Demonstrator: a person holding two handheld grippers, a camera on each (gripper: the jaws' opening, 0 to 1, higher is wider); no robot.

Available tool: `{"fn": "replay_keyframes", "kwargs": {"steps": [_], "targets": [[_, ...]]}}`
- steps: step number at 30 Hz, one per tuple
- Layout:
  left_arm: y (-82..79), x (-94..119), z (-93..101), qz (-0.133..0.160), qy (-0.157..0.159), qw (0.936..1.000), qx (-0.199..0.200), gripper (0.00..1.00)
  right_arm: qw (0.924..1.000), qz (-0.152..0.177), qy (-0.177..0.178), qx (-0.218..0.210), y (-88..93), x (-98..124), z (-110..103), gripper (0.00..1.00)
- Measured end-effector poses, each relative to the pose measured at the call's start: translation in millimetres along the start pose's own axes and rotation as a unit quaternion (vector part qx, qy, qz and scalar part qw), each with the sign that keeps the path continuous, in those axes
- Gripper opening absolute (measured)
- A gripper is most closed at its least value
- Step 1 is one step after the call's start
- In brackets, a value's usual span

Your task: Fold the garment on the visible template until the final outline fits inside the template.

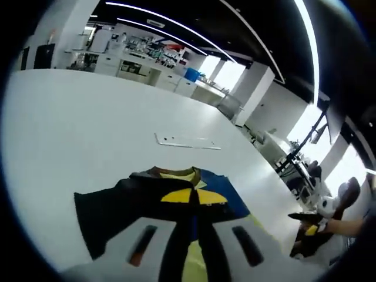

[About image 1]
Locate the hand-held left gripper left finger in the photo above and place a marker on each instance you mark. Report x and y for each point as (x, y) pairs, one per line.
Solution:
(132, 258)

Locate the long ceiling light strip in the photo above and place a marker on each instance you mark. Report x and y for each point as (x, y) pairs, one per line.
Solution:
(176, 23)

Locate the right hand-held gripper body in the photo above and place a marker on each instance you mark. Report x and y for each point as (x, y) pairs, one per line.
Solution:
(329, 205)

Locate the yellow garment with dark sleeves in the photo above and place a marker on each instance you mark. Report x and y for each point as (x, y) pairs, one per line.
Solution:
(111, 205)

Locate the flat white strip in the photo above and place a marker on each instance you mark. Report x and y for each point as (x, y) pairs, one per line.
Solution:
(188, 144)

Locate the short ceiling light strip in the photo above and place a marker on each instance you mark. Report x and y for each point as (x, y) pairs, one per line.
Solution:
(164, 33)

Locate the white cabinet unit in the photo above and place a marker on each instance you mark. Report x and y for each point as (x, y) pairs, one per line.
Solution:
(99, 41)

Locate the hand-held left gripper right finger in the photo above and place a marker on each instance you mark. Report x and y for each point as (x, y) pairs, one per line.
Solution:
(235, 264)

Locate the blue plastic crate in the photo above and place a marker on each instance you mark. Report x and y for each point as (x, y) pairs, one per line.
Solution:
(192, 74)

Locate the white counter cabinets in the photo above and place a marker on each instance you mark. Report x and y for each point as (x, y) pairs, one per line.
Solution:
(164, 79)

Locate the wide ceiling light strip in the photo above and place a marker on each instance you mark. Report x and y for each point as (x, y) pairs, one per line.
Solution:
(312, 53)

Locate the grey metal cart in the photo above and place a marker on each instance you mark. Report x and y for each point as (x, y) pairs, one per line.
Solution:
(230, 106)

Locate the blue and yellow garment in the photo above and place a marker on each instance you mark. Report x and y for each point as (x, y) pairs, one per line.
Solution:
(223, 191)

